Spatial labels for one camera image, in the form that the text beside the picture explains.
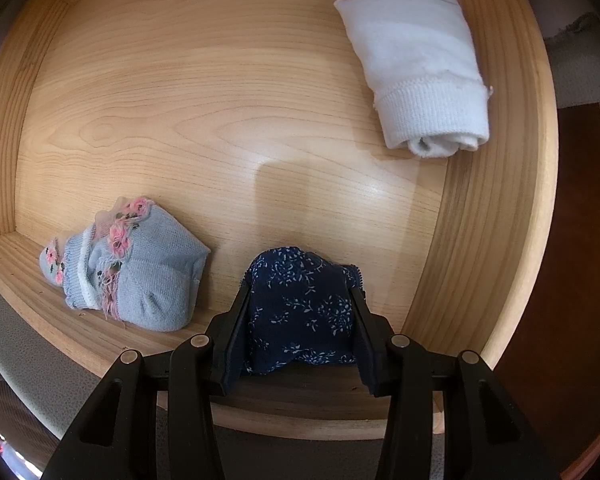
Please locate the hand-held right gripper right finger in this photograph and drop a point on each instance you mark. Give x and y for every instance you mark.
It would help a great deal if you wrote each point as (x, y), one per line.
(372, 365)

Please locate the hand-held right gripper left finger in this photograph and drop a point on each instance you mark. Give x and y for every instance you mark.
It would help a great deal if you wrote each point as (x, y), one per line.
(232, 360)

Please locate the navy speckled underwear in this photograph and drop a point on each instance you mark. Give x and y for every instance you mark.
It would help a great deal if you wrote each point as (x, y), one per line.
(300, 310)

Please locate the white sock roll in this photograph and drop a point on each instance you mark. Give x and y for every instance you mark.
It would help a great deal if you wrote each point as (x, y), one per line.
(410, 60)

